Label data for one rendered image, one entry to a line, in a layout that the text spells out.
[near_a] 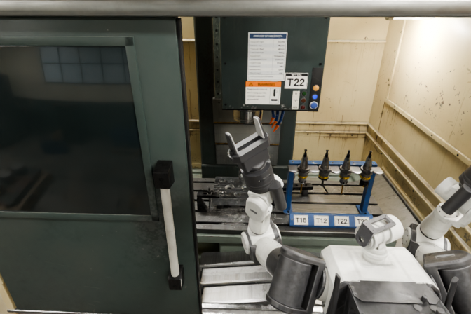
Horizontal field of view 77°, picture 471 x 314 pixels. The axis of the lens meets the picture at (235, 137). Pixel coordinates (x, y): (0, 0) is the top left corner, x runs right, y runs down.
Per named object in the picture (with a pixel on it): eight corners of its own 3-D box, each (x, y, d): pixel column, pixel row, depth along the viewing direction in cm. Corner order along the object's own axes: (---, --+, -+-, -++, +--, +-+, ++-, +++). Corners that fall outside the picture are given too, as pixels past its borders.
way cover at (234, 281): (379, 322, 144) (386, 299, 137) (193, 315, 147) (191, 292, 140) (358, 270, 171) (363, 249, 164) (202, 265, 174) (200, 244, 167)
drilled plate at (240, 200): (261, 206, 173) (262, 199, 171) (212, 205, 174) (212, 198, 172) (260, 183, 193) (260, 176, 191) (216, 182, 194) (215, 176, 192)
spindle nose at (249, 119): (264, 114, 166) (265, 93, 161) (260, 125, 152) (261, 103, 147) (236, 112, 169) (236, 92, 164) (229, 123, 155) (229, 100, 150)
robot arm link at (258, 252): (278, 251, 112) (303, 270, 91) (246, 261, 110) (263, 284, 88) (271, 221, 113) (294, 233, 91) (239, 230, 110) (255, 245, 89)
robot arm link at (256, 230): (272, 197, 102) (266, 222, 116) (244, 205, 99) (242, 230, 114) (285, 225, 95) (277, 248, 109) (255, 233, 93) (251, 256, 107)
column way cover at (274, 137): (278, 166, 221) (283, 99, 199) (214, 165, 223) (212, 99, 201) (277, 162, 225) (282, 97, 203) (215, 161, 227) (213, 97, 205)
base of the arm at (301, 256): (301, 305, 86) (317, 324, 75) (260, 292, 85) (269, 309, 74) (315, 254, 89) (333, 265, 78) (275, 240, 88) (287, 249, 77)
